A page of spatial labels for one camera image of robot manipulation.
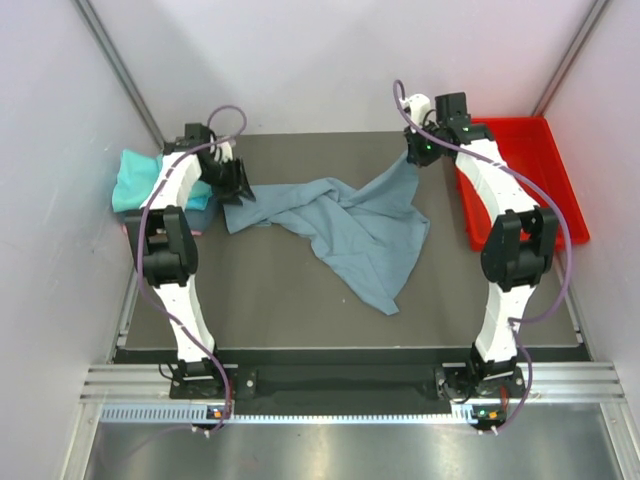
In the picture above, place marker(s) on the red plastic bin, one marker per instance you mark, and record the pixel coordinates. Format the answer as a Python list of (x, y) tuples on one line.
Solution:
[(528, 146)]

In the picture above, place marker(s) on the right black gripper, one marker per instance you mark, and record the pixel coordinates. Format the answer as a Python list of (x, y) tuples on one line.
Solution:
[(411, 135)]

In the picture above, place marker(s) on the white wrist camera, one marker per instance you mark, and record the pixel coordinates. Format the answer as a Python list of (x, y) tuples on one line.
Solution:
[(223, 152), (417, 107)]

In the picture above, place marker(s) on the pink folded t shirt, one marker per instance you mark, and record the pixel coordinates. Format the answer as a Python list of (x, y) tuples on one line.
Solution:
[(197, 232)]

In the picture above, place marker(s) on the teal folded t shirt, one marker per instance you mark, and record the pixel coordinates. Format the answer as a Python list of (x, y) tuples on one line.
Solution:
[(137, 176)]

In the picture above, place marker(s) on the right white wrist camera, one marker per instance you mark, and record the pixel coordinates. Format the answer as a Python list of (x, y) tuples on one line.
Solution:
[(417, 107)]

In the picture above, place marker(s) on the grey-blue t shirt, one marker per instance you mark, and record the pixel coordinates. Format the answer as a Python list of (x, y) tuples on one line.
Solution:
[(370, 237)]

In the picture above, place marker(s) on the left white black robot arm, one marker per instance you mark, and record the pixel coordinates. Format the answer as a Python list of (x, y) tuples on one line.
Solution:
[(166, 256)]

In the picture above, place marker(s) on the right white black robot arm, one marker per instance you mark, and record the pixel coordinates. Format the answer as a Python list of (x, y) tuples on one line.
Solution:
[(520, 245)]

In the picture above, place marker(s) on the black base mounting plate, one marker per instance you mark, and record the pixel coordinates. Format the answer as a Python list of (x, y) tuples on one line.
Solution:
[(428, 381)]

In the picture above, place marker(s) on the aluminium frame rail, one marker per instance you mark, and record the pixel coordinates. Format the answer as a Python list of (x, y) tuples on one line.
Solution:
[(564, 382)]

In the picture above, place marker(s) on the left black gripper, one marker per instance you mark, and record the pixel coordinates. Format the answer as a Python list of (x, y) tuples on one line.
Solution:
[(236, 185)]

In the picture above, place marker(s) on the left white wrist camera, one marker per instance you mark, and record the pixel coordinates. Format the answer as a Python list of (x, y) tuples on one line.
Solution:
[(223, 152)]

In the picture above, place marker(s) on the grey slotted cable duct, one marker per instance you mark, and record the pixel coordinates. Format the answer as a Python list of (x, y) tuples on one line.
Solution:
[(207, 414)]

